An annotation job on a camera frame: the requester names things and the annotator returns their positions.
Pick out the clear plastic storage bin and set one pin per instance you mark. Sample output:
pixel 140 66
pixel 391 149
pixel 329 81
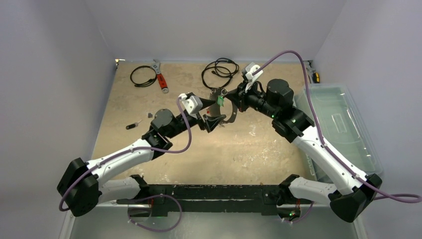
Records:
pixel 343 127

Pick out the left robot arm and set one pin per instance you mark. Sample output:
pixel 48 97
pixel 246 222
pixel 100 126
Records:
pixel 86 184

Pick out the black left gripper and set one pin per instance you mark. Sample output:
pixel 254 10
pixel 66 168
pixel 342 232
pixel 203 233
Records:
pixel 210 121

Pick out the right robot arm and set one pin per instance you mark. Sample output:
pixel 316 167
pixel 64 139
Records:
pixel 351 190

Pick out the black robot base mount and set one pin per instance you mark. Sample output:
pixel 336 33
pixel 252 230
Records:
pixel 268 200

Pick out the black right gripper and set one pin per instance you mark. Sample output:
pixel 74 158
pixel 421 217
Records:
pixel 240 97

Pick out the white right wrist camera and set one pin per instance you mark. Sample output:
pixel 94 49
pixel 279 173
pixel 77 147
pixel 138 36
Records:
pixel 251 74

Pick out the green key tag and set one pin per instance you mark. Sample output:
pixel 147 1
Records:
pixel 220 101

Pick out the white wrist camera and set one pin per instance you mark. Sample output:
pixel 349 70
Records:
pixel 192 103
pixel 251 74

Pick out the metal key organizer ring plate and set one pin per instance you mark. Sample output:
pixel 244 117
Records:
pixel 215 110

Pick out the red handled adjustable wrench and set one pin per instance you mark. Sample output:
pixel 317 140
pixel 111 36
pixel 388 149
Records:
pixel 162 83

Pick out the yellow black clamp tool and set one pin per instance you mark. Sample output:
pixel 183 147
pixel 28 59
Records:
pixel 313 75

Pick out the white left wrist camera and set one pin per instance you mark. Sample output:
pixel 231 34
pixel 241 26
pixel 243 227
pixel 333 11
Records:
pixel 192 103

